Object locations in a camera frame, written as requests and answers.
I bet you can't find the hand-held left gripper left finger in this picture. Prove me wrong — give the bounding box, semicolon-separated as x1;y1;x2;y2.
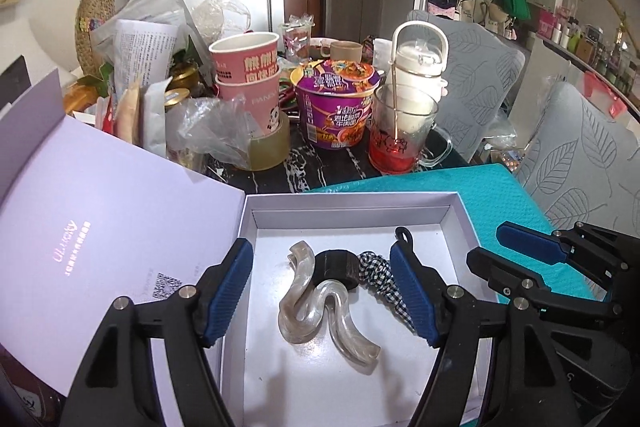
65;238;255;427

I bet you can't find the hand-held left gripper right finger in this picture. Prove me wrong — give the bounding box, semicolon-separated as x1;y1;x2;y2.
389;241;583;427

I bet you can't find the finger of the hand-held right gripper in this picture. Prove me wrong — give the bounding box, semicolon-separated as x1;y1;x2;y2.
466;247;621;323
496;221;632;290

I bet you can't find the black checkered hair clip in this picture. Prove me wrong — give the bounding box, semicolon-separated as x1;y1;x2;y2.
357;227;418;333

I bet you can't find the translucent wavy hair clip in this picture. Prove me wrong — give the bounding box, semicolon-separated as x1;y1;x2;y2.
276;241;382;375

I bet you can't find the black foam ring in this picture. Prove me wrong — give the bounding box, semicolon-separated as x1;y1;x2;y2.
314;248;362;293

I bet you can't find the lavender cardboard box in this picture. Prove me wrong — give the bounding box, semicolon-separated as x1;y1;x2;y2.
0;69;501;427

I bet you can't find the teal foam mat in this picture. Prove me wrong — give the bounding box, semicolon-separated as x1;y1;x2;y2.
302;163;608;303

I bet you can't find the grey leaf-pattern covered chair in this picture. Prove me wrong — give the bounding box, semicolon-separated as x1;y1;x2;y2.
406;9;526;160
515;81;640;233

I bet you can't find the glass mug with red drink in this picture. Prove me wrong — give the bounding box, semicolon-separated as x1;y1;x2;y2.
369;83;453;174

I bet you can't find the brown packing tape roll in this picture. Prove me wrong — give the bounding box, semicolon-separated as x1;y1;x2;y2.
247;111;292;172

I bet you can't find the crumpled clear plastic bag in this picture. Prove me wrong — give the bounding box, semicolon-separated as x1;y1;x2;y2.
165;96;263;170

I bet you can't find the pink plastic bag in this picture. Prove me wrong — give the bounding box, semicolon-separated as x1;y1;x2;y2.
582;72;628;118

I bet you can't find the white low cabinet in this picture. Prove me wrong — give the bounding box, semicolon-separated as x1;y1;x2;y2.
510;37;571;118

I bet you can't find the pink panda print paper cup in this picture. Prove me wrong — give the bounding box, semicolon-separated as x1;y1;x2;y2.
216;69;283;138

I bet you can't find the metal spoon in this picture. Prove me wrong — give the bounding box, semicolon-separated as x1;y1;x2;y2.
392;57;402;142

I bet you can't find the gold lid jar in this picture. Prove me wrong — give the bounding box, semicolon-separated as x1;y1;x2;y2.
164;89;193;112
167;62;201;92

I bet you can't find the purple instant noodle bowl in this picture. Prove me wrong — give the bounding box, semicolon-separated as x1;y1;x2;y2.
290;59;383;151

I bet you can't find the row of bottles and jars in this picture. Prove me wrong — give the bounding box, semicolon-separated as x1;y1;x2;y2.
537;7;640;95

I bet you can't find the beige cup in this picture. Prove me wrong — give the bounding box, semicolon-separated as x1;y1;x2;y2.
320;41;363;64

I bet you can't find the printed paper sheet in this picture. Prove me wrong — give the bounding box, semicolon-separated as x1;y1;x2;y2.
112;19;180;102

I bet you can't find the grey plastic bag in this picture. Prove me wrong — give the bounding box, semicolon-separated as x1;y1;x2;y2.
90;0;193;72

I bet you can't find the woven straw fan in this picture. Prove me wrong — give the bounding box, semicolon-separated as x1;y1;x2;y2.
75;0;116;78

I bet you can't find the white jug with handle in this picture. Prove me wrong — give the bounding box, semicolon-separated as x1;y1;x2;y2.
389;21;450;132

